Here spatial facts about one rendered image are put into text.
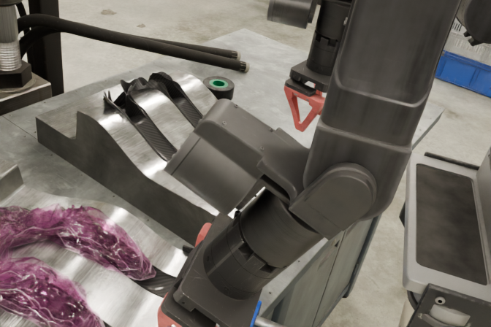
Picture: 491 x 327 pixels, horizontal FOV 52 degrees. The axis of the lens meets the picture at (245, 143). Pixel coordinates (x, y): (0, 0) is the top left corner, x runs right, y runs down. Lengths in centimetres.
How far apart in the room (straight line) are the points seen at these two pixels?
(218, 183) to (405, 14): 17
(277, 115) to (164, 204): 48
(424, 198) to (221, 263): 33
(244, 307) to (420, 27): 26
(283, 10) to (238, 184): 41
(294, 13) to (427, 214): 32
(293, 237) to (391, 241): 187
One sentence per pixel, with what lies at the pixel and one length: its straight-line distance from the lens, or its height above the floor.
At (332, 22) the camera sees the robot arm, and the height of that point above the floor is 118.
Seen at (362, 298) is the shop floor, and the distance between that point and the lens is 195.
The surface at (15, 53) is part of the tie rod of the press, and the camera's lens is 128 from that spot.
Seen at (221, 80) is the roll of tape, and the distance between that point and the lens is 127.
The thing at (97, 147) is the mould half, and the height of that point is 88.
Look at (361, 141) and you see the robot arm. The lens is 30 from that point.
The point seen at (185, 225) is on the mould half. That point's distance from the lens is 83.
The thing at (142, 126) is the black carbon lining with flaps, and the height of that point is 91.
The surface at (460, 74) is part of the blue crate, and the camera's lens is 389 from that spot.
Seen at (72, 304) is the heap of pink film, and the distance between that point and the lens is 64.
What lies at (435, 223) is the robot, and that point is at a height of 104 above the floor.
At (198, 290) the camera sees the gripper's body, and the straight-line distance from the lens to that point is 41.
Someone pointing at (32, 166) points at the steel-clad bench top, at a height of 80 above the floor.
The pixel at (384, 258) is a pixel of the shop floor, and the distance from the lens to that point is 213.
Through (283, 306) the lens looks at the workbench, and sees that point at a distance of 109.
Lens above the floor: 140
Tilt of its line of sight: 33 degrees down
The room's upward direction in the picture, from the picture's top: 10 degrees clockwise
